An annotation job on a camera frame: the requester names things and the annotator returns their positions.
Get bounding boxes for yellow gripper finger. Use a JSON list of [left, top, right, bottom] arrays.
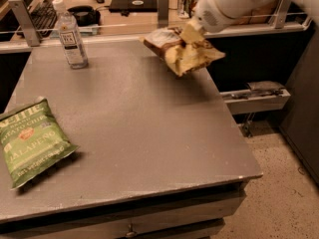
[[179, 24, 204, 44]]

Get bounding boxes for brown chip bag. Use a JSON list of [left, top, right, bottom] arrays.
[[141, 28, 225, 77]]

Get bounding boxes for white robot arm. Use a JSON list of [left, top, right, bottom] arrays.
[[180, 0, 319, 44]]

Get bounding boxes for clear plastic water bottle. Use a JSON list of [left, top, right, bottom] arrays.
[[53, 0, 88, 69]]

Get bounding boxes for green jalapeno chip bag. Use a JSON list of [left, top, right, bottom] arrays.
[[0, 99, 79, 189]]

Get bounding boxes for metal can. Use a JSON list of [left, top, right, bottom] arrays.
[[177, 0, 194, 19]]

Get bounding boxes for black laptop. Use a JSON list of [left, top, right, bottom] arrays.
[[109, 0, 158, 12]]

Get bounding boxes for grey open drawer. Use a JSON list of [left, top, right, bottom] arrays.
[[220, 81, 291, 115]]

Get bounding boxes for black headphones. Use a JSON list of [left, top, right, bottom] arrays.
[[68, 6, 101, 27]]

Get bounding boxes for black keyboard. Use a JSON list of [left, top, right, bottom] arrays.
[[28, 0, 57, 38]]

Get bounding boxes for drawer knob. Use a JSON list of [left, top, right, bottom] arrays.
[[125, 224, 137, 239]]

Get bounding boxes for middle metal rail bracket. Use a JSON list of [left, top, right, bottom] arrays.
[[157, 0, 169, 29]]

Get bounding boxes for metal rail bracket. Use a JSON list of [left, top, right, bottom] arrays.
[[272, 0, 291, 29], [157, 0, 169, 29], [8, 0, 41, 47]]

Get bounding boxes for right metal rail bracket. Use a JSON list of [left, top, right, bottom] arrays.
[[272, 0, 291, 29]]

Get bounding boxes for left metal rail bracket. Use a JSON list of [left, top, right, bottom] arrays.
[[8, 0, 41, 47]]

